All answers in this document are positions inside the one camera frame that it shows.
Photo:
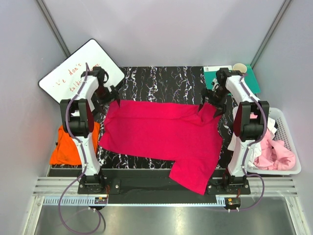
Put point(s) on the white plastic laundry basket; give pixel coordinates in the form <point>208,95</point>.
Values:
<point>286,147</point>

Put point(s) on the green cutting mat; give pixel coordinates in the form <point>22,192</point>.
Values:
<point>211,81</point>

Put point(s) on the pink t shirt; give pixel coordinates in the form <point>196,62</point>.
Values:
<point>276,157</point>

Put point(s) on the yellow mug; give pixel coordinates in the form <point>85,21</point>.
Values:
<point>240,67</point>

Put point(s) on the orange folded t shirt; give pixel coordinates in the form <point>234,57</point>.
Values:
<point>65,152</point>

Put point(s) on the magenta t shirt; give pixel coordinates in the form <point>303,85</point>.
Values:
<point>183,133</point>

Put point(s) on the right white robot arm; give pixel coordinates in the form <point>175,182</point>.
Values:
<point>249,125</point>

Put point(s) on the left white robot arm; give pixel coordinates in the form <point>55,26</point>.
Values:
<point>78,122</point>

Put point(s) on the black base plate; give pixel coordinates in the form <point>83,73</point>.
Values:
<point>159,179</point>

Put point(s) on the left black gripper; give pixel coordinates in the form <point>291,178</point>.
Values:
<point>99,103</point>

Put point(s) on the white board with red writing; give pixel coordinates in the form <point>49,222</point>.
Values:
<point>64,80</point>

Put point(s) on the white t shirt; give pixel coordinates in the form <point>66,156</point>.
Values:
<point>261,146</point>

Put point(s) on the aluminium rail frame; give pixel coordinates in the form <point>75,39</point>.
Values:
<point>64,191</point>

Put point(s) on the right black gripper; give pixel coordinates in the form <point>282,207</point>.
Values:
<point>220,107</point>

